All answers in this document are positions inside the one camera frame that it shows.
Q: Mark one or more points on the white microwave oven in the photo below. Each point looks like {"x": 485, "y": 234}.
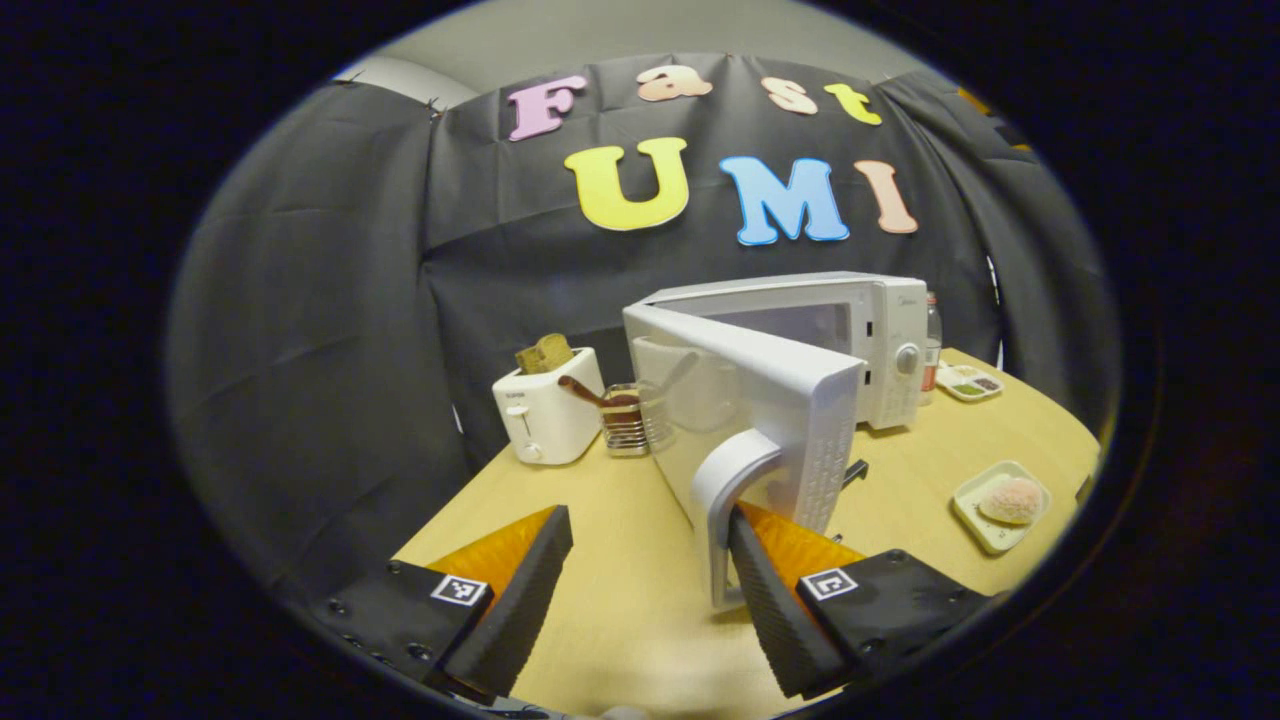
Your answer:
{"x": 890, "y": 330}

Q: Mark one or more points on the white toaster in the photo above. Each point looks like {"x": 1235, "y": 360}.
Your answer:
{"x": 550, "y": 415}

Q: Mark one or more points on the brown bread slice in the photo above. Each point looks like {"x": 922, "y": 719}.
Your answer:
{"x": 545, "y": 355}

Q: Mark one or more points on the cream square tray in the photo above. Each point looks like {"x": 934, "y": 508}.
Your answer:
{"x": 985, "y": 535}

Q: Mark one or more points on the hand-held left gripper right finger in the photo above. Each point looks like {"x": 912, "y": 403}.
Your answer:
{"x": 775, "y": 610}

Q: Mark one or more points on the white divided plate with beans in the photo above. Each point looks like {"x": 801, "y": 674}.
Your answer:
{"x": 968, "y": 382}

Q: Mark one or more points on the brown wooden spoon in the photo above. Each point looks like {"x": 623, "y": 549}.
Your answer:
{"x": 585, "y": 390}

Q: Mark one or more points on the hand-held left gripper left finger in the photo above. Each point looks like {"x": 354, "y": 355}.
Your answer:
{"x": 520, "y": 600}

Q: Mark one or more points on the clear bottle with red label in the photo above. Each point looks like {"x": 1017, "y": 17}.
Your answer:
{"x": 932, "y": 345}

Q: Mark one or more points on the round bun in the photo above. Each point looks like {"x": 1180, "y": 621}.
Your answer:
{"x": 1012, "y": 500}

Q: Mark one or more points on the black backdrop cloth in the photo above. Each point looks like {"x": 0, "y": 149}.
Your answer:
{"x": 350, "y": 300}

